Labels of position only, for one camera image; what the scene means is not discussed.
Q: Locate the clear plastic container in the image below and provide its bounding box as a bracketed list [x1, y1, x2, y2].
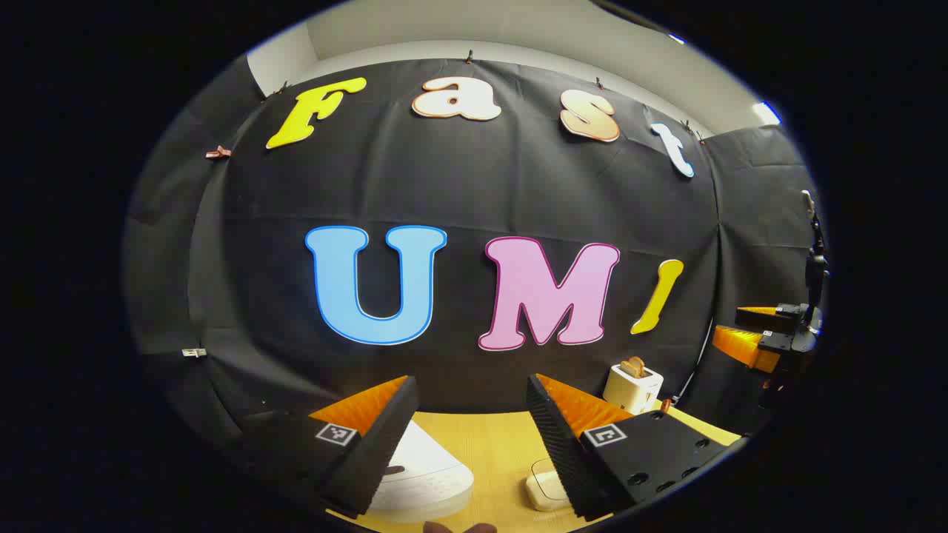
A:
[526, 459, 573, 512]

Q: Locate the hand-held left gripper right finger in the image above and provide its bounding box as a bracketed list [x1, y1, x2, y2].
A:
[526, 374, 741, 523]

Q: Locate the white toaster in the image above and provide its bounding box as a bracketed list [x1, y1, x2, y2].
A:
[603, 363, 664, 415]

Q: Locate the black power cable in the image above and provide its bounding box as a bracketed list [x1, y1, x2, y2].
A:
[670, 318, 715, 404]

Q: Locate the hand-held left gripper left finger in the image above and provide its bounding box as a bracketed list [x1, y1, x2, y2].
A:
[241, 375, 420, 519]

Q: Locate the black backdrop cloth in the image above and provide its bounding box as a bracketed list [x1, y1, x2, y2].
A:
[122, 56, 827, 452]

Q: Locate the white rice cooker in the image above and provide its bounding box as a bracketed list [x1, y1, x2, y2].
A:
[367, 420, 475, 517]

